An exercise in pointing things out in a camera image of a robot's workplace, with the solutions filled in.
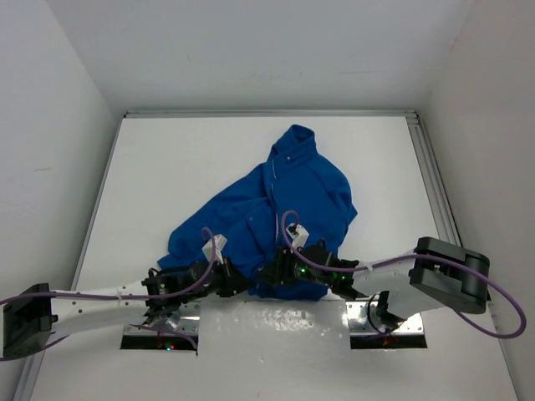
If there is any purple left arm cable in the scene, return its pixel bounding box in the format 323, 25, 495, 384
0, 226, 222, 362

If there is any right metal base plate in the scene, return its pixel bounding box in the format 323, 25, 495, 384
345, 301, 427, 336

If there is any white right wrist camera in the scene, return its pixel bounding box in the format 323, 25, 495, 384
286, 223, 309, 249

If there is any metal base plate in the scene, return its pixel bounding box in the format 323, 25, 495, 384
123, 303, 201, 337
345, 301, 427, 336

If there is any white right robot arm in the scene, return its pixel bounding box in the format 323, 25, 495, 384
256, 237, 490, 332

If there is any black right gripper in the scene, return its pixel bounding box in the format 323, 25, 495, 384
256, 245, 333, 287

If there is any blue zip-up jacket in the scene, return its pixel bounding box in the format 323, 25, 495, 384
158, 124, 357, 279

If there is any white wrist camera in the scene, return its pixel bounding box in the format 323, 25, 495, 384
202, 234, 227, 264
286, 223, 309, 249

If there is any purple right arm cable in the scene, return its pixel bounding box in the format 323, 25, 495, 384
280, 210, 527, 339

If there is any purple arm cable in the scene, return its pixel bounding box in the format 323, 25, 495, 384
280, 210, 527, 339
0, 226, 222, 362

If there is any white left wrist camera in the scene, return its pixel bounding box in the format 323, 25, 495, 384
202, 234, 227, 264

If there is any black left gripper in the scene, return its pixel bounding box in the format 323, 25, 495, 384
181, 255, 253, 302

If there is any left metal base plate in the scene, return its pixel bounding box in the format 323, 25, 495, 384
123, 303, 201, 337

